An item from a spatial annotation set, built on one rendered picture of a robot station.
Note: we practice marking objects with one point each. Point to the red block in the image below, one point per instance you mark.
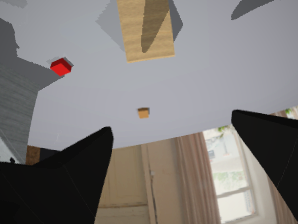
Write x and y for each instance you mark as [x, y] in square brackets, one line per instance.
[61, 67]

